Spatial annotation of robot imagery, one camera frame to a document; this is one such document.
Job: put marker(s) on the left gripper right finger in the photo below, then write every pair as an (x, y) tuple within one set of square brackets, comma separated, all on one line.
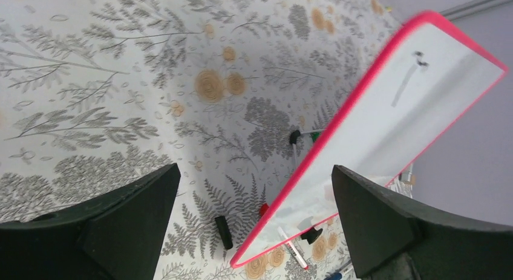
[(391, 236)]

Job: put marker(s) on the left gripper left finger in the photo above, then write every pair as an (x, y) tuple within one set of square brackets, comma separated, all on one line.
[(116, 235)]

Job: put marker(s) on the pink framed whiteboard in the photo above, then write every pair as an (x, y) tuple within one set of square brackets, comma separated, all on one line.
[(428, 74)]

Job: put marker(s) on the blue cap marker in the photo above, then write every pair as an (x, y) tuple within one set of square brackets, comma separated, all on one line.
[(342, 272)]

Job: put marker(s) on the red cap marker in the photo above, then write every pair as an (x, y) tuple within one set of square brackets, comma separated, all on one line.
[(290, 245)]

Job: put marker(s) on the green cap marker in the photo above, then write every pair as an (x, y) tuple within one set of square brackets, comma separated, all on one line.
[(314, 136)]

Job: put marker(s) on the floral patterned mat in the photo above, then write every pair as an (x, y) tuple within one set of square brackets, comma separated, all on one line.
[(98, 93)]

